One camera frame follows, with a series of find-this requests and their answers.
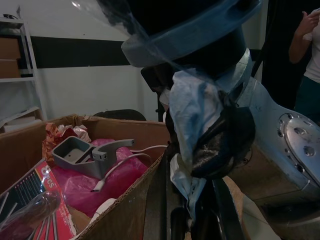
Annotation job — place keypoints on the white storage box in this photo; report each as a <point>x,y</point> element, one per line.
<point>20,120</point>

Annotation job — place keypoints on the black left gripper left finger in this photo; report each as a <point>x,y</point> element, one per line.
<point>160,200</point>

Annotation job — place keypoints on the pink plastic bag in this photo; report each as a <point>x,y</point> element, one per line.
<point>75,190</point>

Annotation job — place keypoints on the person hand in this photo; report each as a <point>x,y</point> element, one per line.
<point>310,23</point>

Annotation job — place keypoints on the large brown cardboard box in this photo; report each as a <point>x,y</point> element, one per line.
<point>130,215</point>

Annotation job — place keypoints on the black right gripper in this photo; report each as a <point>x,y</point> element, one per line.
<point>175,15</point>

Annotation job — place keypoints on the black chair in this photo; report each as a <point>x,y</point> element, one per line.
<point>120,114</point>

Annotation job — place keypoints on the black metal stand frame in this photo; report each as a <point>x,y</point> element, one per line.
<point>160,107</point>

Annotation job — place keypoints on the clear plastic bag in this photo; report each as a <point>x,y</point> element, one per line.
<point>190,100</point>

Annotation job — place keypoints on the red black tool package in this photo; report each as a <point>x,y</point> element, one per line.
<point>50,180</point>

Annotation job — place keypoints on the white metal shelf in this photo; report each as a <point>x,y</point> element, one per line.
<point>32,62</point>

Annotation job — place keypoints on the grey printed plastic bracket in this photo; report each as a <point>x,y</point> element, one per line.
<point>70,155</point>

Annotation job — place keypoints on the person white shirt teal trousers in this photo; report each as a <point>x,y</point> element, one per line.
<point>312,82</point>

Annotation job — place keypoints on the small brown cardboard carton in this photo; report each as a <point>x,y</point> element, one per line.
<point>8,68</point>
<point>8,48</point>

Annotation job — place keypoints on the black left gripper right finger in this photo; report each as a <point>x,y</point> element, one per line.
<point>225,145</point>

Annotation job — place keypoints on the clear wrapper brown content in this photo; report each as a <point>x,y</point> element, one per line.
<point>30,207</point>

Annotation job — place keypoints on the crumpled red gold wrapper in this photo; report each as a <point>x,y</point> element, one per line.
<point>52,135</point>

